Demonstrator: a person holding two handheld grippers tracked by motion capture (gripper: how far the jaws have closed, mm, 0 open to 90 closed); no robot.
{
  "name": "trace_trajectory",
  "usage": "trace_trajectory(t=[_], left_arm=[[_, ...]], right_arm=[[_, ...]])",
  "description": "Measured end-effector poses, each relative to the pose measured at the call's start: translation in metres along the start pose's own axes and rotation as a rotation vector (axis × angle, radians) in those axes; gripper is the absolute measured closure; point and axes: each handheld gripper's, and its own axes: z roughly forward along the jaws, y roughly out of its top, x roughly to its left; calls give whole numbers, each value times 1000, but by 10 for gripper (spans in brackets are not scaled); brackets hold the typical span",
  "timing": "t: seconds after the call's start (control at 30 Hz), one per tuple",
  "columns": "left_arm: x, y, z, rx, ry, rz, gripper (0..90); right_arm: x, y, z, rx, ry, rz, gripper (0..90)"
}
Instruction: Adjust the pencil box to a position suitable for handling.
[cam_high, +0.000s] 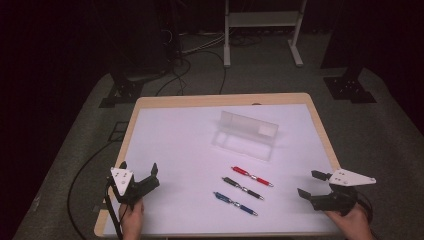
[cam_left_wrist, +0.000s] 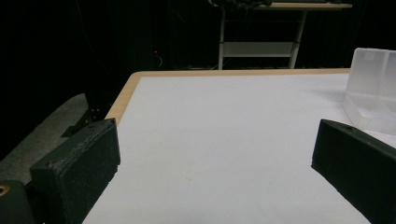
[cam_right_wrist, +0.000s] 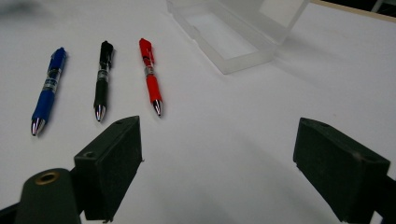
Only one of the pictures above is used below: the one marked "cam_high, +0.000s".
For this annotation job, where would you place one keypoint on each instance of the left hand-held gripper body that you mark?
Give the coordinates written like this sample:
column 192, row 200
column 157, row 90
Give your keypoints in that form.
column 125, row 188

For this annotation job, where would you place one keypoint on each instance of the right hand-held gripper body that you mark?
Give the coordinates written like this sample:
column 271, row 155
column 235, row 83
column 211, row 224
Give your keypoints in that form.
column 336, row 201

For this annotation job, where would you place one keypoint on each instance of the person's right hand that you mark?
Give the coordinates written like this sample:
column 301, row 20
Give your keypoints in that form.
column 356, row 226

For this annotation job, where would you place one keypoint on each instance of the person's left hand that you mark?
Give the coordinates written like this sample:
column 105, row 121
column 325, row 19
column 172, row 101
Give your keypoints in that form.
column 131, row 220

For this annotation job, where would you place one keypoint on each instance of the black floor tape square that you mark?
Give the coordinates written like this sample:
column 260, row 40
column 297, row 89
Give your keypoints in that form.
column 117, row 131

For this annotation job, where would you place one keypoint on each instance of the white table mat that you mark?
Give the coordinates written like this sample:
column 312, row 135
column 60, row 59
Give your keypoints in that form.
column 180, row 140

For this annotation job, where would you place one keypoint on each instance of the red pen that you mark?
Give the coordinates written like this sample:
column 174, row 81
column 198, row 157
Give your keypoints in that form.
column 251, row 176

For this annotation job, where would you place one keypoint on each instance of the black pen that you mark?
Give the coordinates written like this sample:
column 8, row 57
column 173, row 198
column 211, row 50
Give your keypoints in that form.
column 242, row 188

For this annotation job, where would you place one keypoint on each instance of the blue pen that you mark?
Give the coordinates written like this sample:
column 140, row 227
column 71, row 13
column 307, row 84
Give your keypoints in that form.
column 235, row 203

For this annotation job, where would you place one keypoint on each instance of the black stand base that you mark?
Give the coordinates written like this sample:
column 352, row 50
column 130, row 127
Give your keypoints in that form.
column 348, row 88
column 125, row 90

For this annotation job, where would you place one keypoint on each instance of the clear plastic pencil case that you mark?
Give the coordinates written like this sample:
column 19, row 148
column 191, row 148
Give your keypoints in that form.
column 246, row 133

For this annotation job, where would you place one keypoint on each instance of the white metal stand frame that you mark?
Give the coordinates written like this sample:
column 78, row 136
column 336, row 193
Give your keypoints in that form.
column 261, row 18

